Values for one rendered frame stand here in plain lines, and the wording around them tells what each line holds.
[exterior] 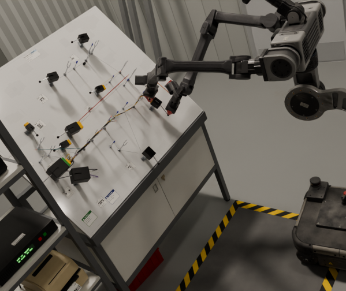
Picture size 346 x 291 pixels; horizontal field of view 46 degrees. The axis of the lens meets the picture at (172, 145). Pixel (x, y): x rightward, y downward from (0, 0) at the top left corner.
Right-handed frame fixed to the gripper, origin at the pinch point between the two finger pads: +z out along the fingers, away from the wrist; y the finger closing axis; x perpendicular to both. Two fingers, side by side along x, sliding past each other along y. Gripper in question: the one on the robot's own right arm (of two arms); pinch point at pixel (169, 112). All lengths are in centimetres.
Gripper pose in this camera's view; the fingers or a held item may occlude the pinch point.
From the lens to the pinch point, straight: 261.6
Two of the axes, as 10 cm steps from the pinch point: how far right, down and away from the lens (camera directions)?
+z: -2.7, 5.0, 8.2
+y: -3.7, 7.4, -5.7
